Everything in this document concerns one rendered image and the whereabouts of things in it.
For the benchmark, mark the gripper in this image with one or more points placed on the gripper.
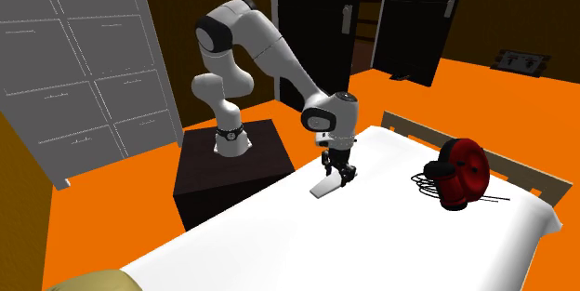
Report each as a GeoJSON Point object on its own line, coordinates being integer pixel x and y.
{"type": "Point", "coordinates": [339, 156]}

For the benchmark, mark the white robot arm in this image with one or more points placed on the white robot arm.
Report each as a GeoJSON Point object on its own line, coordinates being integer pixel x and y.
{"type": "Point", "coordinates": [272, 50]}

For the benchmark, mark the grey flat phone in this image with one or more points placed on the grey flat phone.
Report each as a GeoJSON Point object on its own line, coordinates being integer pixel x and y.
{"type": "Point", "coordinates": [324, 188]}

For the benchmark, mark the dark robot stand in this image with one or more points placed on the dark robot stand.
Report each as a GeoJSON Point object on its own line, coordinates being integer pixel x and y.
{"type": "Point", "coordinates": [235, 172]}

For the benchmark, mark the red and black headphones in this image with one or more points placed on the red and black headphones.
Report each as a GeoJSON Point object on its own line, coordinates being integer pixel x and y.
{"type": "Point", "coordinates": [466, 172]}

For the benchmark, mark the small grey framed picture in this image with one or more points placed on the small grey framed picture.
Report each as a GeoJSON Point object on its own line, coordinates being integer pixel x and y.
{"type": "Point", "coordinates": [521, 62]}

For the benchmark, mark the yellow pillow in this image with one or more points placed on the yellow pillow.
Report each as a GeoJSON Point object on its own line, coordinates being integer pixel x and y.
{"type": "Point", "coordinates": [99, 282]}

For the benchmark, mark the grey wardrobe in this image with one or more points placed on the grey wardrobe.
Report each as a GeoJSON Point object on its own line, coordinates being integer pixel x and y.
{"type": "Point", "coordinates": [77, 77]}

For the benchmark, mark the white bed with wooden frame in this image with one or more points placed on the white bed with wooden frame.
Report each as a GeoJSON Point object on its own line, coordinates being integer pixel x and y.
{"type": "Point", "coordinates": [344, 244]}

